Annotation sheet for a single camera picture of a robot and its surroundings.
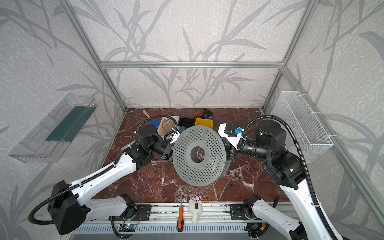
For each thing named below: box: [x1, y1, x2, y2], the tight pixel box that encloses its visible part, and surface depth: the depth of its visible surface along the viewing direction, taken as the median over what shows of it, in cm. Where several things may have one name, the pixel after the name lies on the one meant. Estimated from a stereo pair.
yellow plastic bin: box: [195, 118, 214, 129], surface depth 105 cm
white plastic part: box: [188, 199, 203, 224], surface depth 74 cm
